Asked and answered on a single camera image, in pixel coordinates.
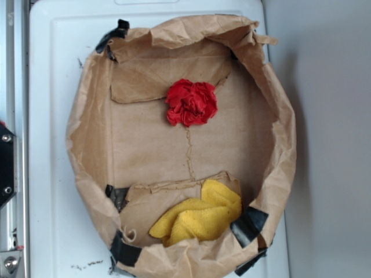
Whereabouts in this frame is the brown paper bag basin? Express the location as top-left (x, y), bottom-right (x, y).
top-left (66, 14), bottom-right (296, 277)

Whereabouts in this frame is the yellow microfiber cloth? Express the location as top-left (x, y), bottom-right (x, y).
top-left (149, 179), bottom-right (242, 247)

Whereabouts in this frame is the white plastic tray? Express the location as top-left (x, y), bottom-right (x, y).
top-left (28, 1), bottom-right (272, 277)

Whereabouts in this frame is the black metal bracket plate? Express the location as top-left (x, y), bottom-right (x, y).
top-left (0, 122), bottom-right (15, 209)

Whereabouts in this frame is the aluminium frame rail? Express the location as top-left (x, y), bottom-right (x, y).
top-left (1, 1), bottom-right (30, 277)

